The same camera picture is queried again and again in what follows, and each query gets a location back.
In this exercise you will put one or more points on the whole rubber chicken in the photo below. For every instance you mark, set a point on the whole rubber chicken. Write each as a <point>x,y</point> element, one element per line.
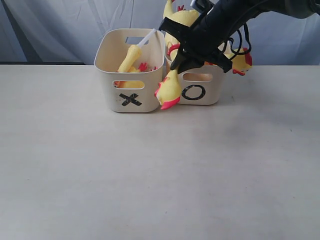
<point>240,63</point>
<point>169,90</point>

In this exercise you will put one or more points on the white backdrop curtain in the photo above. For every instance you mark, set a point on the white backdrop curtain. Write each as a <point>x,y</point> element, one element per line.
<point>71,31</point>

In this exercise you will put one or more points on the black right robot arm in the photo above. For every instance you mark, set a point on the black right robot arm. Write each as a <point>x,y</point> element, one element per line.
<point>250,9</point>

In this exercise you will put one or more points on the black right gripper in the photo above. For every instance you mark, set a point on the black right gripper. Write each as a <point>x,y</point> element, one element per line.
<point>200,41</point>

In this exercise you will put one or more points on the broken chicken head with tube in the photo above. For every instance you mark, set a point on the broken chicken head with tube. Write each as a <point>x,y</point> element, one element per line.
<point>133,53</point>

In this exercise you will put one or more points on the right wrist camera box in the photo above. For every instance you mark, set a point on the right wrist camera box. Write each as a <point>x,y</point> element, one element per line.
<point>201,5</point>

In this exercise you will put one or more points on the cream bin with O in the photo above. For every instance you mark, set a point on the cream bin with O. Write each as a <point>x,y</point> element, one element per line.
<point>201,86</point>

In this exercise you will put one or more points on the cream bin with X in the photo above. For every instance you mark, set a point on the cream bin with X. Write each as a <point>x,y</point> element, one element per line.
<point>132,90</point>

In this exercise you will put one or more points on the headless yellow chicken body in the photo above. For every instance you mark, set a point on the headless yellow chicken body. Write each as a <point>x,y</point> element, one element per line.
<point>134,84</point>

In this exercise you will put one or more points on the whole rubber chicken front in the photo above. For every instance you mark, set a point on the whole rubber chicken front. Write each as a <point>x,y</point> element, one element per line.
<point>240,63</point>

